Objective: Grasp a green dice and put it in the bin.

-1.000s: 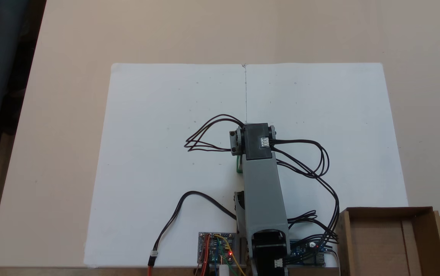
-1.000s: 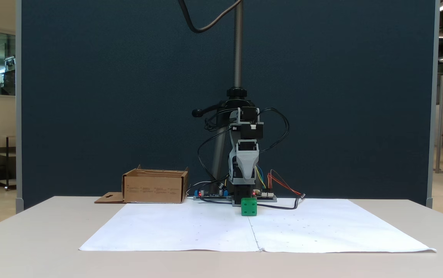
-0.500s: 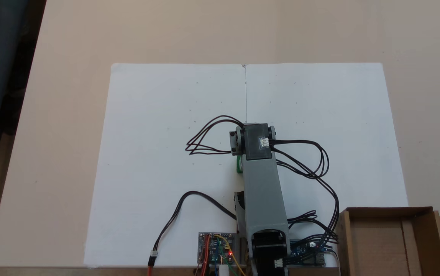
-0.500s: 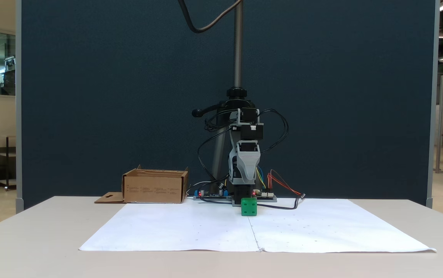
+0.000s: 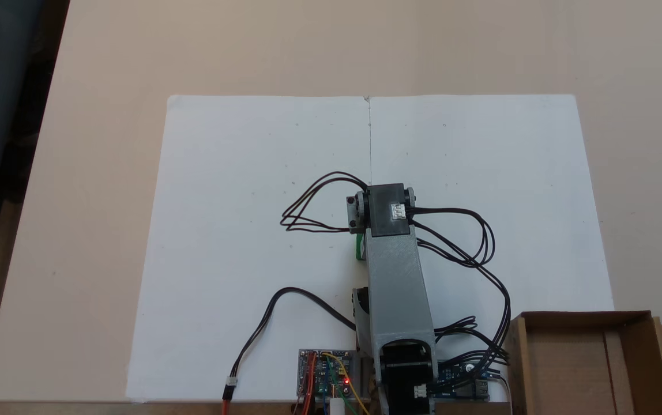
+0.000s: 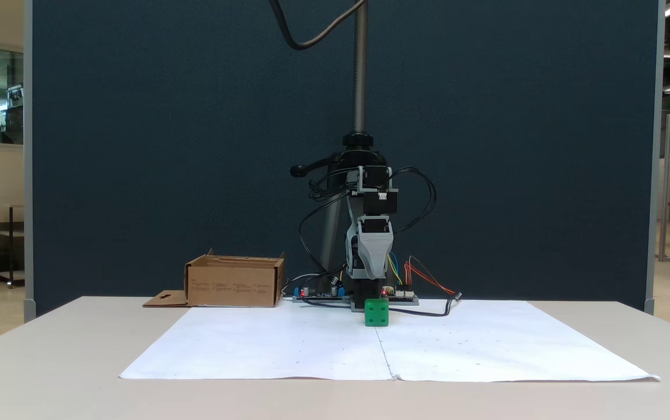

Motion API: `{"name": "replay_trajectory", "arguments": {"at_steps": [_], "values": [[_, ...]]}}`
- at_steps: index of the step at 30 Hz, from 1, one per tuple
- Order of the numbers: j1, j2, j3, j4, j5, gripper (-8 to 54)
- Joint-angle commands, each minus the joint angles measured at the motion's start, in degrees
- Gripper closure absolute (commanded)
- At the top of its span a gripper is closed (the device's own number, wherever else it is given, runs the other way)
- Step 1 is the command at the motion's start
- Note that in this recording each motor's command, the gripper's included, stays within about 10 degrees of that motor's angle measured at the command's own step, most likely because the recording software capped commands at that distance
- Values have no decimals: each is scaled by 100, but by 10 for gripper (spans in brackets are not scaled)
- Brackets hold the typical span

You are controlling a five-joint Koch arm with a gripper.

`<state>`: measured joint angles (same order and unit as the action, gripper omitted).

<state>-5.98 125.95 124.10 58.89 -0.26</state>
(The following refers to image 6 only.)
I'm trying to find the black shelf cart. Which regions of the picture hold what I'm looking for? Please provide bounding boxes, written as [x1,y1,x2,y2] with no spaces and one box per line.
[0,204,25,289]

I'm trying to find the black power cable orange end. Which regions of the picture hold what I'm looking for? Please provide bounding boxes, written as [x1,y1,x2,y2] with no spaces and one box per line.
[385,293,463,318]

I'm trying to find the green dice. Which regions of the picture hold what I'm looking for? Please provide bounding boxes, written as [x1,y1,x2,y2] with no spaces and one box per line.
[365,299,389,327]

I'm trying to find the orange jumper wires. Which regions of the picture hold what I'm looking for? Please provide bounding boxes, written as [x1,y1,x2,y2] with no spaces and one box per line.
[403,256,458,296]

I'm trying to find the brown cardboard box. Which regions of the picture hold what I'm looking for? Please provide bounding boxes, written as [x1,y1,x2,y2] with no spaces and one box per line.
[142,249,287,309]

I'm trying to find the black motor wire bundle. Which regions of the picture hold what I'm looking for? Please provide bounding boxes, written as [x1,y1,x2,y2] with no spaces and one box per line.
[298,168,360,276]

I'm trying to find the framed wall window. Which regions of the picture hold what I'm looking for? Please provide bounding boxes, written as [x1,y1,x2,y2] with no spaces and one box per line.
[0,39,25,151]

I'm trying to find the metal camera stand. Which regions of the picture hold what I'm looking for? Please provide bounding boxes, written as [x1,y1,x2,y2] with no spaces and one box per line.
[289,0,392,278]

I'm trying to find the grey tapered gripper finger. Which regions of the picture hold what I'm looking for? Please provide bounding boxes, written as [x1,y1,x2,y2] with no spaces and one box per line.
[360,237,395,278]

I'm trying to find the black motor wire loop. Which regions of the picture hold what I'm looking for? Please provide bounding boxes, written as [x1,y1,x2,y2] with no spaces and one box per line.
[392,167,437,235]

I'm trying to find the circuit board with jumper wires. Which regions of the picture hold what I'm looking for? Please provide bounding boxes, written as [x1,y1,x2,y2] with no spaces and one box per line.
[383,288,420,306]

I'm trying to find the blue circuit board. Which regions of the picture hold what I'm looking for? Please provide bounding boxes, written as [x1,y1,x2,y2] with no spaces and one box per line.
[292,285,352,305]

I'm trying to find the black camera cable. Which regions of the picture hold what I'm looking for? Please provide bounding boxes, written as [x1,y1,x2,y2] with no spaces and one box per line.
[268,0,367,51]

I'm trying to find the white paper sheet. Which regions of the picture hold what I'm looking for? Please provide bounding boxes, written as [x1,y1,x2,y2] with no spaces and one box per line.
[119,300,661,383]

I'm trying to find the dark blue partition panel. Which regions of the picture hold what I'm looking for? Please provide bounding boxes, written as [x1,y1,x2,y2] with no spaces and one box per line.
[23,0,663,323]

